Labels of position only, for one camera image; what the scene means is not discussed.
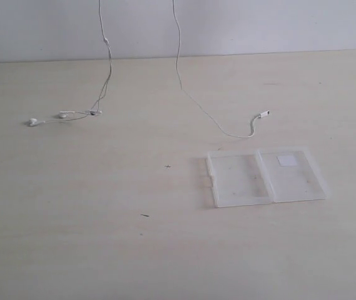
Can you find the clear open plastic case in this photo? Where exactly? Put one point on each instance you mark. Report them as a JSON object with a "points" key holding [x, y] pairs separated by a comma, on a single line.
{"points": [[265, 176]]}

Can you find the white wired earphones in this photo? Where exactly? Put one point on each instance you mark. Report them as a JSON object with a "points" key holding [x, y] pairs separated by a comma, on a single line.
{"points": [[95, 110]]}

